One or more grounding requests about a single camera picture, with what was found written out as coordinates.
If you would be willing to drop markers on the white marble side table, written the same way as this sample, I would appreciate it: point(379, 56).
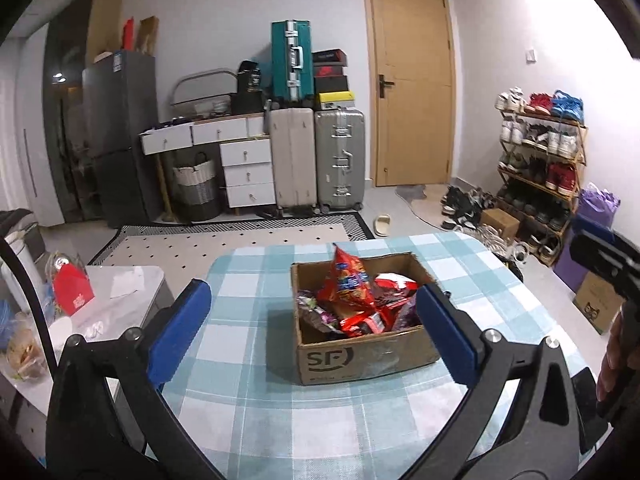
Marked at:
point(107, 310)

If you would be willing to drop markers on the wooden door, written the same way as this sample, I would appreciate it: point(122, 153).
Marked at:
point(410, 50)

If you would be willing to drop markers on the brown cardboard box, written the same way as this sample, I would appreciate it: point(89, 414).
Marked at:
point(350, 360)

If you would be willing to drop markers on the teal suitcase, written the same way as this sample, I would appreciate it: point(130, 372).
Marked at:
point(290, 60)

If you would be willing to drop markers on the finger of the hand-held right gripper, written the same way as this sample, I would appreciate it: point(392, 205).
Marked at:
point(600, 255)

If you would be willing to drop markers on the large red snack bag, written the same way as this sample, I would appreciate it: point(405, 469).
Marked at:
point(347, 280)

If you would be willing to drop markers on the red black shoe box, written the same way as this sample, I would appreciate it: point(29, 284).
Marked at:
point(330, 71)

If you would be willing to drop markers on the tall black cabinet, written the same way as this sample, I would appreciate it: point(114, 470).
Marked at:
point(65, 125)

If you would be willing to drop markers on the drink can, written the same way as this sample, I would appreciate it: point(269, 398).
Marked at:
point(62, 262)

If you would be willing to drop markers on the brown paper bag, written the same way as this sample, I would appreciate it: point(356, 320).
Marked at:
point(148, 35)

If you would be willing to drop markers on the red snack packet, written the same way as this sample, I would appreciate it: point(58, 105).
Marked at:
point(364, 324)

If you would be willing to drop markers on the black white patterned rug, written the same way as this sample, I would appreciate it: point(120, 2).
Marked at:
point(225, 245)

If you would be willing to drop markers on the red paper bag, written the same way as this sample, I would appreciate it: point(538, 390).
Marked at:
point(129, 34)

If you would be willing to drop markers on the white drawer desk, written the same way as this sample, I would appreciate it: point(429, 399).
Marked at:
point(247, 175)

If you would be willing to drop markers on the flat cardboard sheet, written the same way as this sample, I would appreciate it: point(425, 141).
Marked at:
point(105, 20)

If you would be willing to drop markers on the beige suitcase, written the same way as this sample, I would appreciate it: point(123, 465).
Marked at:
point(292, 160)

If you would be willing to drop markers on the white kettle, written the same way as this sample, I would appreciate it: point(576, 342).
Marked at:
point(25, 255)

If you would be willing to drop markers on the beige slipper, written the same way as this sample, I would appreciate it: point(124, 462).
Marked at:
point(383, 225)

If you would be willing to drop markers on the white wardrobe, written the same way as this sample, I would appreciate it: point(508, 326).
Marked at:
point(35, 135)

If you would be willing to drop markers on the pile of shoes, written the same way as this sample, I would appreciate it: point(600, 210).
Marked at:
point(465, 210)

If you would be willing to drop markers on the dark grey refrigerator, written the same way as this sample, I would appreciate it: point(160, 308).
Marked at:
point(122, 140)

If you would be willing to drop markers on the white paper sheet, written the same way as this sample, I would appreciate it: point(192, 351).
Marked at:
point(127, 282)

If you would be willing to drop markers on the dark cloth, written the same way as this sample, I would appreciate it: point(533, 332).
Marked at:
point(20, 220)

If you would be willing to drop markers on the person's right hand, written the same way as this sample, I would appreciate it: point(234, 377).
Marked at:
point(609, 360)

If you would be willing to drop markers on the large purple gummy packet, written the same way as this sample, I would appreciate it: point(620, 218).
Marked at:
point(314, 312)

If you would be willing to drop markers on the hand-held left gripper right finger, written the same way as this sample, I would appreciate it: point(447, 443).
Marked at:
point(447, 335)

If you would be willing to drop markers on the grey white laundry basket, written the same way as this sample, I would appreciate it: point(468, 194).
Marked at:
point(196, 190)

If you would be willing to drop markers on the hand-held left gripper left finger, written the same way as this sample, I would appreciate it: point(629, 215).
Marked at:
point(180, 327)

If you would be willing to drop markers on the silver suitcase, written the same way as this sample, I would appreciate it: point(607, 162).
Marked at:
point(340, 160)

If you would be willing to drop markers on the arched mirror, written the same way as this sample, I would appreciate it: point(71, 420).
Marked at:
point(202, 85)

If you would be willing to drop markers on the cat printed cardboard box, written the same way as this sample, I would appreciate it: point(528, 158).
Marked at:
point(595, 305)

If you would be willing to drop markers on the wooden shoe rack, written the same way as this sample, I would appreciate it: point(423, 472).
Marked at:
point(580, 157)

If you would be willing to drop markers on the small cardboard box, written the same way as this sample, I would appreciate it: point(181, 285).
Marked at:
point(500, 224)

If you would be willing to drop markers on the black paper bag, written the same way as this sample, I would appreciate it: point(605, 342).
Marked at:
point(248, 76)

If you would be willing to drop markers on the blue checked tablecloth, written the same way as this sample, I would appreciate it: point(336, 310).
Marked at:
point(240, 310)

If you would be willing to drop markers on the clear snack jar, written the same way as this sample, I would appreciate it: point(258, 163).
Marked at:
point(25, 355)

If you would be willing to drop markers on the purple gift bag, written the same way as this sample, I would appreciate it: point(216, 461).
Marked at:
point(595, 215)

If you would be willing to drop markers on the grey beige doormat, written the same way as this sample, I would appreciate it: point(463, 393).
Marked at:
point(420, 205)

